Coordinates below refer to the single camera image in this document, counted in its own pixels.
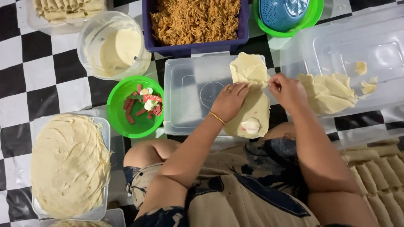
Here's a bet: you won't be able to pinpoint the person's left hand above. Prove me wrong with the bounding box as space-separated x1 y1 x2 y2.
210 83 250 124

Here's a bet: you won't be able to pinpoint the person's right hand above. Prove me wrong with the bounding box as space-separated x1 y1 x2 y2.
269 73 309 111

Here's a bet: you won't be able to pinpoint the pale yellow crepe wrapper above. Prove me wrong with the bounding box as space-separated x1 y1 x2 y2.
223 52 271 139

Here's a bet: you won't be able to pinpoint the white red filling dollop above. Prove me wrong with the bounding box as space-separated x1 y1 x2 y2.
241 117 261 135

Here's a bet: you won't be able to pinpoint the clear plastic container lid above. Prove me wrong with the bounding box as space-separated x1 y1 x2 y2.
163 54 272 137

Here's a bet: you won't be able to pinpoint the pile of torn crepe wrappers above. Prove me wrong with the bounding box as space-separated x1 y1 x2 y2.
296 73 359 115

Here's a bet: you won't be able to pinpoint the purple plastic bin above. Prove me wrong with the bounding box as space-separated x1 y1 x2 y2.
142 0 250 55

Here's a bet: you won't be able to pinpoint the blue plastic strainer basket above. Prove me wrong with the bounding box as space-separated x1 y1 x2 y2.
258 0 310 33

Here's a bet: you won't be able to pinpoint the green plastic basin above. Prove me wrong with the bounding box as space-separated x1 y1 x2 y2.
251 0 324 38

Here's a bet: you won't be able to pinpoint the heap of orange breadcrumbs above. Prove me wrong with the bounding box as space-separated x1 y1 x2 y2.
150 0 241 46

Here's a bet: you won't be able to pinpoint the large clear plastic container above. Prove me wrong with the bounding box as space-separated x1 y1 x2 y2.
279 6 404 118

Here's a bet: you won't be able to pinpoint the beige navy patterned dress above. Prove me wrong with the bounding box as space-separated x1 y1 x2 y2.
123 137 357 227

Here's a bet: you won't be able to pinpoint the pile of red sausage strips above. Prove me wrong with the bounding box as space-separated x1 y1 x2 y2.
122 84 163 125

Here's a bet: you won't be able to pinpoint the green plastic bowl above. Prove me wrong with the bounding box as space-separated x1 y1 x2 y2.
106 75 165 139

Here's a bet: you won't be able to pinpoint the clear plastic batter jar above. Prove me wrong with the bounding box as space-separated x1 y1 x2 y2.
77 11 152 81

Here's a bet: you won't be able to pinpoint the clear plastic tray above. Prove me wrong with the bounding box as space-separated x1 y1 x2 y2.
31 115 111 221

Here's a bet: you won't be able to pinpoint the rows of rolled filled crepes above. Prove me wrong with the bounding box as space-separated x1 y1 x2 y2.
339 138 404 227

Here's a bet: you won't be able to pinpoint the clear tray with crepes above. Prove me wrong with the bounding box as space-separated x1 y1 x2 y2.
39 208 127 227

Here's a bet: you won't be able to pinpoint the stack of round crepe wrappers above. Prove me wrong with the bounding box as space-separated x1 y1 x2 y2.
30 113 112 219

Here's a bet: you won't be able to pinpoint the clear tub of rolled crepes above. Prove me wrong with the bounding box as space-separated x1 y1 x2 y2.
26 0 108 36

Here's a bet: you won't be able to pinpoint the black white checkered mat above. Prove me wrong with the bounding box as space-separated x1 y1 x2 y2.
0 0 404 227

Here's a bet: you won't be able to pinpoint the gold bracelet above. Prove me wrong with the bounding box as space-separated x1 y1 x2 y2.
208 111 226 126

